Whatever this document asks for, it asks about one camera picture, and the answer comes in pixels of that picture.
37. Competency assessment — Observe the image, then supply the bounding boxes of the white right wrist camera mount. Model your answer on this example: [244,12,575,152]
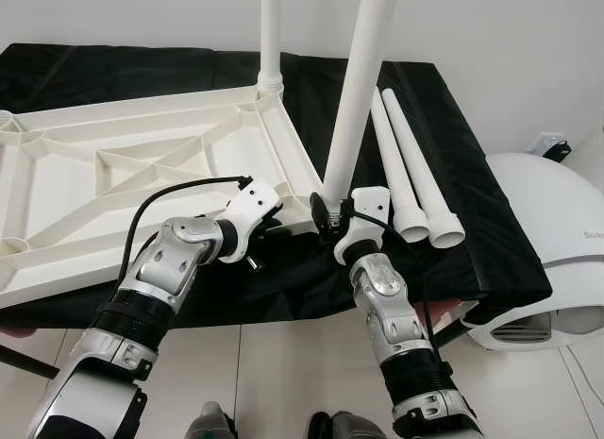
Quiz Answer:
[333,186,390,267]

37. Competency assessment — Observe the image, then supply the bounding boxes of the white plastic table top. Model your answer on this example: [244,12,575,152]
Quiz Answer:
[0,85,331,312]

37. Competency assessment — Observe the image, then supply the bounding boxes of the black power plug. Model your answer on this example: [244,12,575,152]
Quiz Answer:
[536,140,567,161]

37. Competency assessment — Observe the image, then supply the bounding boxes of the black metal table leg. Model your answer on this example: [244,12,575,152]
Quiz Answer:
[0,345,58,379]
[429,321,468,350]

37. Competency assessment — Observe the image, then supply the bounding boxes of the white wall socket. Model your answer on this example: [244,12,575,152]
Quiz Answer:
[533,130,565,155]

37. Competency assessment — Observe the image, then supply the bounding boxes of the pink cloth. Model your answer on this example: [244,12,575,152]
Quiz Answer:
[0,324,34,341]
[434,300,478,329]

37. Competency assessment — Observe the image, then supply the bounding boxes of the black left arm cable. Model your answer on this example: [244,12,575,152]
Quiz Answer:
[123,177,254,289]

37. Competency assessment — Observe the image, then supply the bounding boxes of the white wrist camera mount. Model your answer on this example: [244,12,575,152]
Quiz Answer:
[333,186,390,267]
[219,177,282,261]

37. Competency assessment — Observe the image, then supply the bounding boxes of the white plastic table leg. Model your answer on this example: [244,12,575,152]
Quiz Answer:
[382,88,466,249]
[319,0,402,209]
[370,87,430,244]
[257,0,287,100]

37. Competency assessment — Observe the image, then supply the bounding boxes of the white dome litter box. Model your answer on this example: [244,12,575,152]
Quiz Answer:
[462,153,604,352]

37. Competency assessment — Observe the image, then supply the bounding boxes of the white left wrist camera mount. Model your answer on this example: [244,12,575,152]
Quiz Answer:
[219,177,282,261]

